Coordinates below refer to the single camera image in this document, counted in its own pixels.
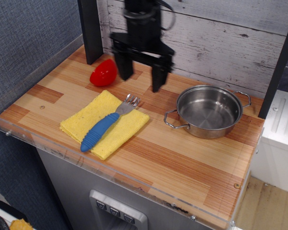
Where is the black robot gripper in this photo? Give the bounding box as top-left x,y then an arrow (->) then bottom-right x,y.
110,14 -> 175,92

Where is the stainless steel pot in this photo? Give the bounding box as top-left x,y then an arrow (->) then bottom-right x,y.
164,85 -> 252,139

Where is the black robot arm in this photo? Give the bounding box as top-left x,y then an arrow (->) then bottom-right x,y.
110,0 -> 175,92

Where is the yellow folded napkin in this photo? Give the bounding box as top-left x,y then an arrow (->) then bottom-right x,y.
60,90 -> 150,160

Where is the red plastic egg half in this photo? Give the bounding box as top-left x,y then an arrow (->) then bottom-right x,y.
89,59 -> 117,86

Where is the clear acrylic table guard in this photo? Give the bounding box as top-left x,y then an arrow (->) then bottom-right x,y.
0,46 -> 263,230

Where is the grey toy fridge cabinet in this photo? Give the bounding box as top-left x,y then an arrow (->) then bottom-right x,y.
38,150 -> 207,230

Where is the silver dispenser button panel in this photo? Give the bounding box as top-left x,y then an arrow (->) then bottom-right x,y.
89,189 -> 148,230

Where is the white side cabinet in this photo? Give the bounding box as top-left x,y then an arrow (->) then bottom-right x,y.
250,90 -> 288,192

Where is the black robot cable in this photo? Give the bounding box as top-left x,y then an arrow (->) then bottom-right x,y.
157,0 -> 176,31

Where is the blue handled metal fork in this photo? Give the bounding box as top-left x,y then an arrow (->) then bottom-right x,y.
80,94 -> 140,152

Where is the dark right frame post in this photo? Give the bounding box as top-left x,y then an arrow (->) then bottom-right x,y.
258,34 -> 288,119

